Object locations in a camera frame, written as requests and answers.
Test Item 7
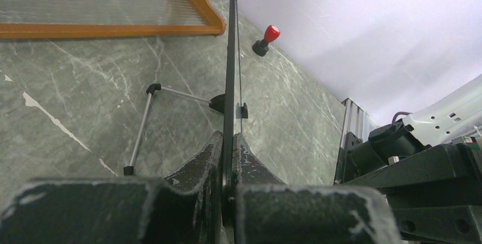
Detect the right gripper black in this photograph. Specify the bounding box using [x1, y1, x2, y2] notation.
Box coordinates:
[344, 142, 482, 244]

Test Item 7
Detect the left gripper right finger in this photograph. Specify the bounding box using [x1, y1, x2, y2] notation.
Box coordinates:
[232, 134, 401, 243]

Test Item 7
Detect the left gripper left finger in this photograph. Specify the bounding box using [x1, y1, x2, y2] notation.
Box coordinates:
[1, 131, 223, 243]

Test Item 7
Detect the whiteboard with black frame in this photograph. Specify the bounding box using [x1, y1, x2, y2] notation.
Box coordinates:
[119, 0, 243, 243]

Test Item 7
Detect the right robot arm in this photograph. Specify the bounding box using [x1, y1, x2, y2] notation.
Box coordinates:
[334, 77, 481, 243]

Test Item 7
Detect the red emergency stop button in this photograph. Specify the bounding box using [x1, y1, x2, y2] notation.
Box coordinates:
[252, 25, 281, 57]

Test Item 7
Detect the wooden two-tier rack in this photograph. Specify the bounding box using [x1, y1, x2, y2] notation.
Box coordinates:
[1, 0, 226, 39]

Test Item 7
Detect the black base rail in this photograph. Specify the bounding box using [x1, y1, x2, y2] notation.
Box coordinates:
[333, 131, 363, 185]

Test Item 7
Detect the aluminium frame rail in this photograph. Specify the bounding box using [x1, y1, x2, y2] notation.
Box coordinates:
[341, 98, 380, 143]

